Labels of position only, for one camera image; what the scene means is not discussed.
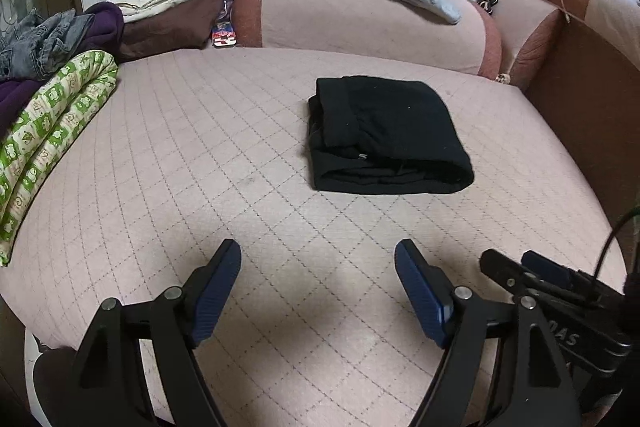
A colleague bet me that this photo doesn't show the red and blue small packet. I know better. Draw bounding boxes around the red and blue small packet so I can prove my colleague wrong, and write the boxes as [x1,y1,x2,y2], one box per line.
[212,20,236,48]

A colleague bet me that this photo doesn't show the purple garment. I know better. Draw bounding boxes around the purple garment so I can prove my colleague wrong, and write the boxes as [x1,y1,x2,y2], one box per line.
[1,2,125,135]

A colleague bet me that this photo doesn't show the green patterned rolled blanket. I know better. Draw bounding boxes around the green patterned rolled blanket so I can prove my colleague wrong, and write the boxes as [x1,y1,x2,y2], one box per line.
[1,50,118,267]

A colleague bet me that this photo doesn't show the pink quilted mattress cover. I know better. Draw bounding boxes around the pink quilted mattress cover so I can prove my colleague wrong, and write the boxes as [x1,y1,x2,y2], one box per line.
[1,49,610,426]

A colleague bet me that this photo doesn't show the black cable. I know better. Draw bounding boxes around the black cable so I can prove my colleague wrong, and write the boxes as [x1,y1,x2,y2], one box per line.
[591,206,640,287]

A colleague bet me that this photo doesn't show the black and gold small object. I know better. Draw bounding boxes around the black and gold small object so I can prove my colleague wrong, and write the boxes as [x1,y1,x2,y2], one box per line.
[476,0,499,15]

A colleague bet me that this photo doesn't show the dark brown cushion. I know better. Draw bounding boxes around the dark brown cushion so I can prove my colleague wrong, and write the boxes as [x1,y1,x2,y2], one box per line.
[116,0,224,62]

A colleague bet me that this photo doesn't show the black pants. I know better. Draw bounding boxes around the black pants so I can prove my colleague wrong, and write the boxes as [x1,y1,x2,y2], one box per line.
[308,76,475,195]

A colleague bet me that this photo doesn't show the pink and brown pillow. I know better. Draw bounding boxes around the pink and brown pillow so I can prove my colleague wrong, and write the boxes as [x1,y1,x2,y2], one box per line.
[492,0,639,91]

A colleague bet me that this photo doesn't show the grey denim garment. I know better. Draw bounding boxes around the grey denim garment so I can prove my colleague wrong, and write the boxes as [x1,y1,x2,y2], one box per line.
[0,9,94,81]

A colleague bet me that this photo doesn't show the pink bolster with red ends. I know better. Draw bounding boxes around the pink bolster with red ends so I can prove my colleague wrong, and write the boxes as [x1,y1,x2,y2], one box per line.
[232,0,502,80]

